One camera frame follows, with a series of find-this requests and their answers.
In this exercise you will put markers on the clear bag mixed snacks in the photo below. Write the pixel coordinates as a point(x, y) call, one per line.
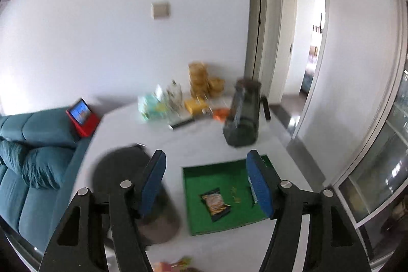
point(182, 265)

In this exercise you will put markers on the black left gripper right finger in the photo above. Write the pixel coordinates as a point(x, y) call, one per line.
point(333, 244)

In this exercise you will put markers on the Danisa butter cookies packet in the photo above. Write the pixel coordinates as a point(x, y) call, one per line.
point(214, 203)

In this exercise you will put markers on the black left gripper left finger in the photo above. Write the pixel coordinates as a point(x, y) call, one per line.
point(77, 243)

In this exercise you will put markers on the yellow box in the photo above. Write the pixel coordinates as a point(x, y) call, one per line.
point(195, 106)

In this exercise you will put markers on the beige wall switch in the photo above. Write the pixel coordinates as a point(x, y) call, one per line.
point(160, 10)

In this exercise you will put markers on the red smart display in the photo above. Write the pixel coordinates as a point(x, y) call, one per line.
point(83, 118)

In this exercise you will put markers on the short gold bowl stack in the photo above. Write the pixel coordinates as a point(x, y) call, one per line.
point(216, 86)

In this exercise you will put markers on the stack of gold bowls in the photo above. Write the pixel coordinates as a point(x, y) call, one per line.
point(198, 78)

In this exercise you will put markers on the clear patterned glass jar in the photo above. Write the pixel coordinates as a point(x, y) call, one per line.
point(174, 97)

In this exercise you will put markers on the grey glass pitcher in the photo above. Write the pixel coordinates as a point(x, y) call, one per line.
point(241, 127)

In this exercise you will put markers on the glass cabinet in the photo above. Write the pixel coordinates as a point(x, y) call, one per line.
point(373, 190)

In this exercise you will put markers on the green tray box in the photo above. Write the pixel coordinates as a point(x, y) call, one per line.
point(232, 179)

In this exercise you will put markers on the copper black thermos jug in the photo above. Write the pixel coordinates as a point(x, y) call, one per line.
point(149, 203)

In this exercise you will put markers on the white blue cookie bag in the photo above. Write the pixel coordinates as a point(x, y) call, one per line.
point(254, 196)

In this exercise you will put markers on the orange scissors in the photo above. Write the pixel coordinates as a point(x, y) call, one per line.
point(220, 114)

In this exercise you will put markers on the teal wrapped package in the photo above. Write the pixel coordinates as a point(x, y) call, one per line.
point(151, 108)

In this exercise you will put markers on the teal sofa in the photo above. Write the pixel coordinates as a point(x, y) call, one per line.
point(41, 153)

